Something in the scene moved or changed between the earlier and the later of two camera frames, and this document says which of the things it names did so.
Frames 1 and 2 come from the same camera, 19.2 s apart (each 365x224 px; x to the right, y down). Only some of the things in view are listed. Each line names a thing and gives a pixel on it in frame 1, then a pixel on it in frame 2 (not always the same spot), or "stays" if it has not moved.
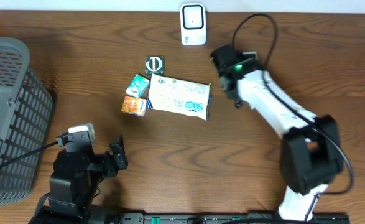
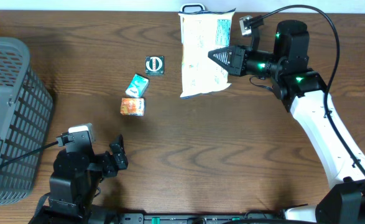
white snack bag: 186,98 → 202,32
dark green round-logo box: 154,65 stays
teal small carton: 138,86 stays
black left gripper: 120,160 stays
